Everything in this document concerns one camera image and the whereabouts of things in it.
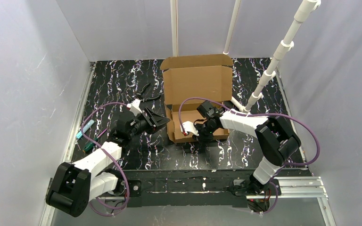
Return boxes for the blue pen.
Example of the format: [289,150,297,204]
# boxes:
[76,120,95,139]

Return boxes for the brown cardboard box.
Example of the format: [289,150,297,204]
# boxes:
[160,54,233,143]

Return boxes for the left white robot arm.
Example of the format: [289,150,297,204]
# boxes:
[45,107,170,217]

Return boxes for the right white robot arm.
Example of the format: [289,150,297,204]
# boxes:
[193,100,301,190]

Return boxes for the black pliers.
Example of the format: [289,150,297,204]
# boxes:
[135,82,162,103]

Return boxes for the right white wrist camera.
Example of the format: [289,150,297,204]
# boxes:
[180,121,199,136]

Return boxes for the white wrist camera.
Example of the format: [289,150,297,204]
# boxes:
[180,121,199,136]
[126,99,142,116]

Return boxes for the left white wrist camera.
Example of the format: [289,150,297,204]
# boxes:
[126,99,142,116]

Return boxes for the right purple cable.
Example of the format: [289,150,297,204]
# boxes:
[179,97,321,216]

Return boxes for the purple cable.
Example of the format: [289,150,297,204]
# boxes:
[179,97,321,216]
[80,102,138,218]

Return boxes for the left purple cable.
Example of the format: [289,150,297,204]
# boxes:
[80,102,138,218]

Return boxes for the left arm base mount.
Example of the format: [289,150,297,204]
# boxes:
[106,169,142,207]

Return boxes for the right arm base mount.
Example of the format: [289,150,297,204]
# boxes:
[224,175,282,214]

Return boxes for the aluminium table frame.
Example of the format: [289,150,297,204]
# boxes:
[39,62,337,226]

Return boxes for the white PVC pipe frame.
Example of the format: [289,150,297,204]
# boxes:
[170,0,321,113]

